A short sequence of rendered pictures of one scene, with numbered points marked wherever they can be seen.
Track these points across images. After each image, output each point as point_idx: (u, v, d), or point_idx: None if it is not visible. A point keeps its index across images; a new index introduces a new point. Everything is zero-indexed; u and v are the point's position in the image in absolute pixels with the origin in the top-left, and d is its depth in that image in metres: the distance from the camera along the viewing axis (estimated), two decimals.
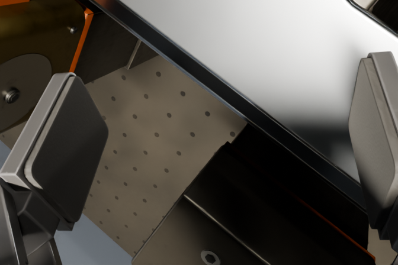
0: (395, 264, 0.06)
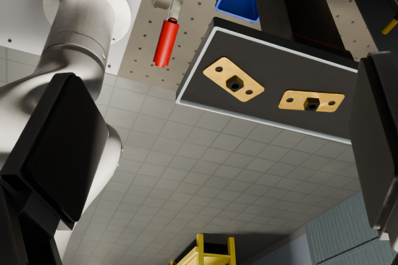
0: (394, 264, 0.06)
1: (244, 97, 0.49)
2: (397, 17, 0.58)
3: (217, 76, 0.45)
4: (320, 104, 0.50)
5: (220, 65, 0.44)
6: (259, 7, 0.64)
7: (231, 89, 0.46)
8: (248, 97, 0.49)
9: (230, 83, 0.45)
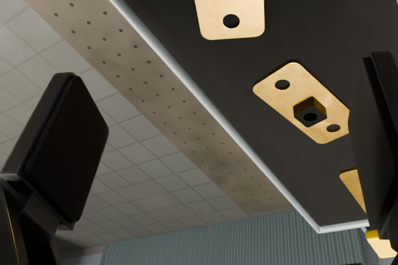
0: (394, 264, 0.06)
1: (213, 29, 0.21)
2: None
3: None
4: (315, 121, 0.26)
5: None
6: None
7: None
8: (220, 34, 0.22)
9: None
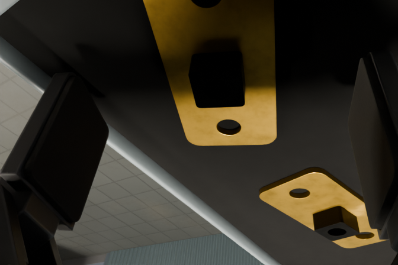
0: (394, 264, 0.06)
1: (204, 135, 0.15)
2: None
3: (177, 17, 0.11)
4: (342, 228, 0.20)
5: None
6: None
7: (197, 94, 0.12)
8: (213, 141, 0.15)
9: (211, 73, 0.11)
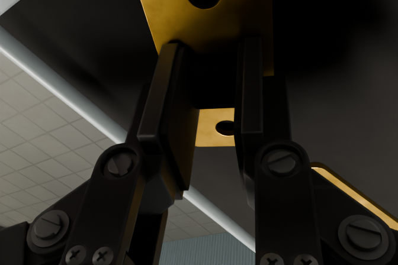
0: (256, 238, 0.07)
1: (202, 135, 0.15)
2: None
3: (176, 18, 0.11)
4: None
5: None
6: None
7: (195, 96, 0.12)
8: (212, 141, 0.15)
9: (209, 74, 0.11)
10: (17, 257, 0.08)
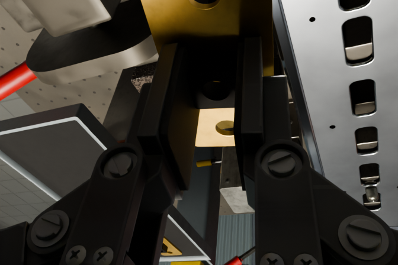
0: (256, 238, 0.07)
1: (202, 135, 0.15)
2: (212, 161, 0.66)
3: (176, 18, 0.11)
4: None
5: None
6: (123, 75, 0.61)
7: (195, 96, 0.12)
8: (212, 141, 0.15)
9: (209, 74, 0.11)
10: (17, 257, 0.08)
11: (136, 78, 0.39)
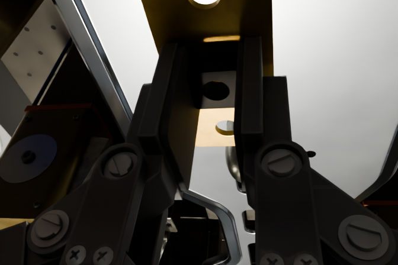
0: (256, 238, 0.07)
1: (202, 135, 0.15)
2: None
3: (176, 18, 0.11)
4: None
5: None
6: None
7: (195, 96, 0.12)
8: (212, 141, 0.15)
9: (209, 74, 0.11)
10: (17, 257, 0.08)
11: None
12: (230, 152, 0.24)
